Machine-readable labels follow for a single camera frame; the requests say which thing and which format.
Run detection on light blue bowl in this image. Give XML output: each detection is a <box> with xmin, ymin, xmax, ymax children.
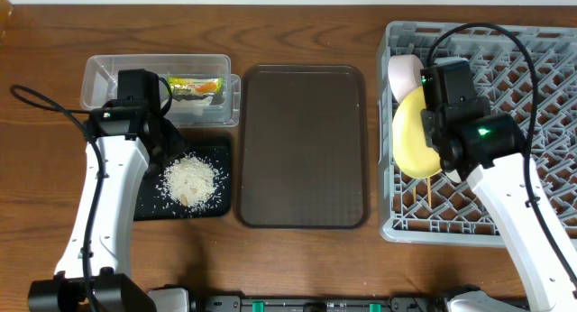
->
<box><xmin>434</xmin><ymin>56</ymin><xmax>469</xmax><ymax>66</ymax></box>

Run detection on yellow plate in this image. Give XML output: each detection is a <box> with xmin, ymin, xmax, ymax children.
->
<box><xmin>392</xmin><ymin>87</ymin><xmax>441</xmax><ymax>179</ymax></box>

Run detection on white tissue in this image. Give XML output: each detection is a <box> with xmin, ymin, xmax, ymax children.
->
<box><xmin>170</xmin><ymin>96</ymin><xmax>214</xmax><ymax>115</ymax></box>

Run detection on green snack wrapper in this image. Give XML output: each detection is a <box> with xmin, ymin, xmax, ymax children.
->
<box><xmin>168</xmin><ymin>78</ymin><xmax>223</xmax><ymax>96</ymax></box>

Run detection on rice leftovers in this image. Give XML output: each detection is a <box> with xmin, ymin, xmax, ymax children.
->
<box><xmin>155</xmin><ymin>154</ymin><xmax>228</xmax><ymax>213</ymax></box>

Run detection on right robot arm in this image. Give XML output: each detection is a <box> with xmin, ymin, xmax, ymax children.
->
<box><xmin>420</xmin><ymin>60</ymin><xmax>576</xmax><ymax>311</ymax></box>

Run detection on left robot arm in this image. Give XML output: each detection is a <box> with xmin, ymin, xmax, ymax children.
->
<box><xmin>28</xmin><ymin>69</ymin><xmax>182</xmax><ymax>311</ymax></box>

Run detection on grey dishwasher rack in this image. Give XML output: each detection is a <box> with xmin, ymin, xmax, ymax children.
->
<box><xmin>376</xmin><ymin>21</ymin><xmax>576</xmax><ymax>247</ymax></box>

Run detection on black waste tray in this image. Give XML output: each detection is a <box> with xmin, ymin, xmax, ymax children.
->
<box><xmin>134</xmin><ymin>139</ymin><xmax>232</xmax><ymax>221</ymax></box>

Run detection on clear plastic bin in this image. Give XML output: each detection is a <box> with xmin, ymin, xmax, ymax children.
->
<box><xmin>80</xmin><ymin>54</ymin><xmax>241</xmax><ymax>128</ymax></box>

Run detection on brown serving tray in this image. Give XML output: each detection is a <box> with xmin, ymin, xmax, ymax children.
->
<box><xmin>236</xmin><ymin>65</ymin><xmax>370</xmax><ymax>229</ymax></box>

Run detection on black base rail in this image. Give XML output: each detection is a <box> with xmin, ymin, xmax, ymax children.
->
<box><xmin>148</xmin><ymin>284</ymin><xmax>528</xmax><ymax>312</ymax></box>

